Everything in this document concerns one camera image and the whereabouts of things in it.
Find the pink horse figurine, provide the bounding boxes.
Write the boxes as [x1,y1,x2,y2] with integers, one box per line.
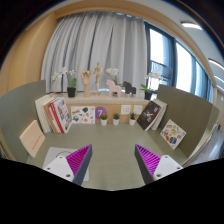
[105,79,123,98]

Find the round purple number sign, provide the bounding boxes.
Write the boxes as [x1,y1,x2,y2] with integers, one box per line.
[94,106,108,120]

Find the beige booklet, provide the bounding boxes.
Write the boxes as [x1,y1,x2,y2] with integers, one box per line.
[19,119,47,159]

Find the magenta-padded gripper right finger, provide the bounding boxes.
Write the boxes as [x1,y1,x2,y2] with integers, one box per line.
[134,143,184,186]

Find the small succulent in white pot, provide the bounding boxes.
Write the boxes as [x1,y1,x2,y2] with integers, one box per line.
[99,113,109,127]
[128,112,137,126]
[112,112,121,126]

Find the white books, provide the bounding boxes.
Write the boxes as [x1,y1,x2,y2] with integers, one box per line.
[34,94,54,134]

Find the window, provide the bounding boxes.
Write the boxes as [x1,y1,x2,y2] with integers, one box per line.
[144,21,215,103]

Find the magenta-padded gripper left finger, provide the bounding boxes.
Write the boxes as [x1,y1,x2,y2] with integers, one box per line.
[42,143,94,187]

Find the white wall socket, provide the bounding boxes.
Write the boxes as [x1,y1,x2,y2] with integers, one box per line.
[120,104,132,116]
[133,104,144,115]

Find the white orchid in black pot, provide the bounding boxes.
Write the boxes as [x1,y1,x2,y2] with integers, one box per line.
[50,66,79,98]
[105,67,123,87]
[139,71,163,101]

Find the black book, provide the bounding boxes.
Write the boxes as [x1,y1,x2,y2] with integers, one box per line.
[136,100,162,131]

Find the white printed mouse pad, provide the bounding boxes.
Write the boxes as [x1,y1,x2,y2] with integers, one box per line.
[42,146,91,183]

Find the white sheet with colourful stickers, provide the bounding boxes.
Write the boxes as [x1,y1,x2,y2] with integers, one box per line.
[159,118,187,150]

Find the black horse figurine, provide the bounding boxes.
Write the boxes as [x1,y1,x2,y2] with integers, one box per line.
[123,80,137,96]

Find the brown book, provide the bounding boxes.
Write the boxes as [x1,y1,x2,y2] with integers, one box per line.
[43,98,60,134]

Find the grey curtain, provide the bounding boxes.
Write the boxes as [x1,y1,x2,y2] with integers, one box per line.
[40,11,149,95]

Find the wooden hand model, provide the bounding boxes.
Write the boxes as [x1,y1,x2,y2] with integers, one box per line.
[80,68,93,98]

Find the white card with stickers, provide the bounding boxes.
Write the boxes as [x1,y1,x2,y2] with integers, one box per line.
[70,105,97,125]

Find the ceiling lights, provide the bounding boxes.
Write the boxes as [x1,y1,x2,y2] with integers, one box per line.
[180,21,224,93]

